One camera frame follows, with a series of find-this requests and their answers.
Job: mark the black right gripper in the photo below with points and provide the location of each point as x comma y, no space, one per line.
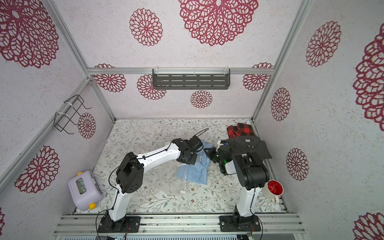
218,155

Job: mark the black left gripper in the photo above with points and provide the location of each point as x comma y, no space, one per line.
193,162

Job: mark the light blue shirt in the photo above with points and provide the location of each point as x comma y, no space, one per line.
197,173

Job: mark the dark grey shirt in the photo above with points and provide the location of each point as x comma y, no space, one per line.
247,144

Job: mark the clear plastic vacuum bag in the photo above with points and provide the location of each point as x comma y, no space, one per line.
166,154

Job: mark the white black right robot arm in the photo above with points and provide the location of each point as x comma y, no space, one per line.
252,175

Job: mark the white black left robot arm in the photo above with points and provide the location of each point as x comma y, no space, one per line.
130,173

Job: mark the red black plaid shirt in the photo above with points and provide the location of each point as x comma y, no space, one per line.
240,129

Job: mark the red white mug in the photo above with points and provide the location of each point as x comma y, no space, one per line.
273,190

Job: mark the lilac toy toaster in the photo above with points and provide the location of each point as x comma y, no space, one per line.
85,191

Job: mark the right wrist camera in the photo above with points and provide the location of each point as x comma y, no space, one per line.
220,143

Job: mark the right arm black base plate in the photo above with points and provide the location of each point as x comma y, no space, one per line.
239,224

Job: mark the dark grey wall shelf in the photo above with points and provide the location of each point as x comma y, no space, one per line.
191,80

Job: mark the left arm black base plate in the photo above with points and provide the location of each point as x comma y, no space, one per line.
127,224

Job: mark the black wire wall rack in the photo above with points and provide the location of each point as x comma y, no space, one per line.
64,118

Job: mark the aluminium mounting rail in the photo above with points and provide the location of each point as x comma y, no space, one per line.
179,224

